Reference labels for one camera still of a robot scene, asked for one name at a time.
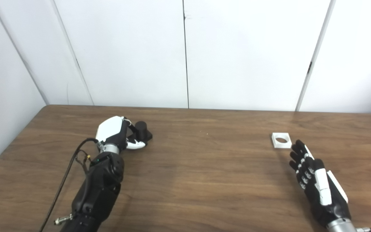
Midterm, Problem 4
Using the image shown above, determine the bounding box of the black peg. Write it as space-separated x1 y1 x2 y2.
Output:
131 121 153 142

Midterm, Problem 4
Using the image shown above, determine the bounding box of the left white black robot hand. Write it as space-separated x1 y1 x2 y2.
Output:
95 116 147 152

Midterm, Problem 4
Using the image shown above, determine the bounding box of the white square piece with hole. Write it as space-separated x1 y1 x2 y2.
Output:
271 132 292 149

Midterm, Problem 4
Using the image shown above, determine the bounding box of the thin wire with yellow plug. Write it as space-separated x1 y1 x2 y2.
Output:
75 150 92 174

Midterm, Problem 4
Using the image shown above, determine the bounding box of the silver plug on left arm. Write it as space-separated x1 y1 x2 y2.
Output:
54 214 74 225

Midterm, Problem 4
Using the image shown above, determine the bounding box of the thick black left wrist cable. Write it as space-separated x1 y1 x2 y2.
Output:
39 138 104 232

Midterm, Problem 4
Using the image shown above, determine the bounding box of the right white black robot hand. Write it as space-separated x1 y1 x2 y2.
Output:
289 140 351 227

